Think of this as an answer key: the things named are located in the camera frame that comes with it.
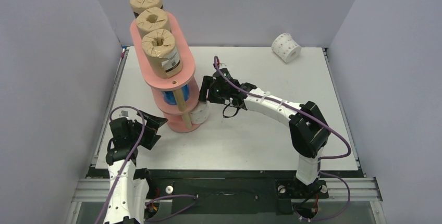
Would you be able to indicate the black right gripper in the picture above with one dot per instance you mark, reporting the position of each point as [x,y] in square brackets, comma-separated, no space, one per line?
[208,89]

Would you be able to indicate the white dotted roll top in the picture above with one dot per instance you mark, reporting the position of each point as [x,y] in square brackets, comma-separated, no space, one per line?
[286,48]

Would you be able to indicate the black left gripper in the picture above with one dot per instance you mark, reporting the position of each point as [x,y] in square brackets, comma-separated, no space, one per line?
[150,128]

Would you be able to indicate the white dotted roll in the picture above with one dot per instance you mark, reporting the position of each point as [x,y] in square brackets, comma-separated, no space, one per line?
[200,113]
[286,48]

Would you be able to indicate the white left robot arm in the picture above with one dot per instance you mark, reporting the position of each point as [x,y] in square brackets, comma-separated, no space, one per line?
[125,202]

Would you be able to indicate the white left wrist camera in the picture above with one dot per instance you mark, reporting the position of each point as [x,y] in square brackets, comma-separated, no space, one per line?
[124,114]

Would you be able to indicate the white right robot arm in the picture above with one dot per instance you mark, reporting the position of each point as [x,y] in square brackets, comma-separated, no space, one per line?
[307,136]

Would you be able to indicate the brown paper roll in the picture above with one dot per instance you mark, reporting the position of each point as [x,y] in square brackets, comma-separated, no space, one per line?
[139,6]

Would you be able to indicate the brown roll front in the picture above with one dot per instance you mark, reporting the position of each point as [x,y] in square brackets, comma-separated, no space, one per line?
[152,19]

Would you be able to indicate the pink three-tier shelf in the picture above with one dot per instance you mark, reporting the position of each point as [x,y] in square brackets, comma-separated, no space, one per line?
[178,121]

